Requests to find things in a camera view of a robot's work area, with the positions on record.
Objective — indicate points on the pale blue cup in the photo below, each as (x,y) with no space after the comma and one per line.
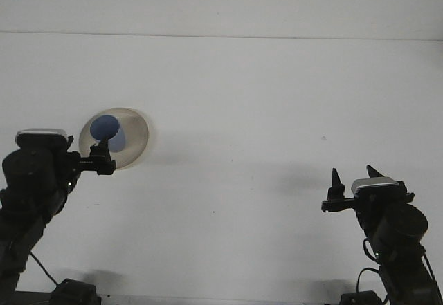
(104,127)

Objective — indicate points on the pale round plate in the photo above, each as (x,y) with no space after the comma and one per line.
(135,135)

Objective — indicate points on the dark platform edge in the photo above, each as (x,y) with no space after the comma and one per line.
(34,299)

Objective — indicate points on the pale grey camera box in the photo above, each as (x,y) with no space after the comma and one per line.
(41,132)
(375,182)

